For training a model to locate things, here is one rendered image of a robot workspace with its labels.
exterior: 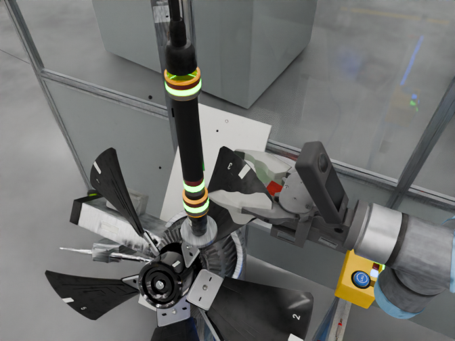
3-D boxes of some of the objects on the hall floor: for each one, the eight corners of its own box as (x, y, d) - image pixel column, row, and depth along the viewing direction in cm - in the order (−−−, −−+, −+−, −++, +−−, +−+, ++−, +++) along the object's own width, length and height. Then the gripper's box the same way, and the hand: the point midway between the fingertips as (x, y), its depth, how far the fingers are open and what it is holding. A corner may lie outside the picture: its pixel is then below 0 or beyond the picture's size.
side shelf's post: (237, 277, 222) (242, 191, 158) (244, 280, 221) (250, 194, 157) (235, 283, 219) (238, 197, 156) (241, 286, 218) (247, 201, 155)
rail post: (305, 351, 196) (339, 288, 136) (313, 354, 195) (351, 292, 135) (302, 358, 194) (336, 298, 134) (311, 362, 192) (348, 302, 133)
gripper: (338, 288, 52) (200, 233, 58) (361, 207, 61) (240, 166, 66) (353, 258, 45) (197, 199, 51) (377, 172, 54) (241, 129, 60)
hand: (227, 170), depth 56 cm, fingers open, 8 cm apart
